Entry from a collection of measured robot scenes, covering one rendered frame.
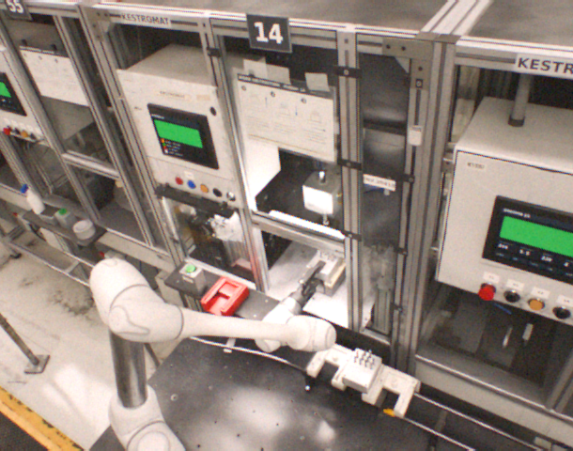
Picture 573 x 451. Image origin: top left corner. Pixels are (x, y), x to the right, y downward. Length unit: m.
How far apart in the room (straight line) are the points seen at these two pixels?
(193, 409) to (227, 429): 0.17
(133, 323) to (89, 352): 2.03
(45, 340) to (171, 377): 1.52
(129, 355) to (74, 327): 1.92
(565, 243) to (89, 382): 2.65
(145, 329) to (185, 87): 0.72
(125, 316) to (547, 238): 1.02
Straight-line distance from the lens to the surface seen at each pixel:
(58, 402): 3.20
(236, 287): 2.00
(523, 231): 1.24
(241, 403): 2.02
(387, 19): 1.27
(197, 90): 1.50
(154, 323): 1.31
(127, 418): 1.80
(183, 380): 2.13
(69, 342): 3.43
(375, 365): 1.77
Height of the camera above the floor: 2.43
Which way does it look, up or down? 42 degrees down
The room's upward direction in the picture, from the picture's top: 9 degrees counter-clockwise
